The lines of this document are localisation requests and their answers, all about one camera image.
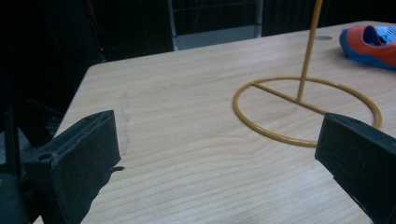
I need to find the orange and blue shoe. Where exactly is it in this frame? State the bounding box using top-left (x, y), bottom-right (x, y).
top-left (338, 24), bottom-right (396, 71)

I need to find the yellow metal wire stand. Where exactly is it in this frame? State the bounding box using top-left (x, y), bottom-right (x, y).
top-left (232, 0), bottom-right (383, 148)

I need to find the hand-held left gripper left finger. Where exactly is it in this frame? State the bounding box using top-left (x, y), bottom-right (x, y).
top-left (19, 109), bottom-right (125, 224)

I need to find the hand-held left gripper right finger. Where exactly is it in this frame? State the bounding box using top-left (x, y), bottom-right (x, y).
top-left (314, 112), bottom-right (396, 224)

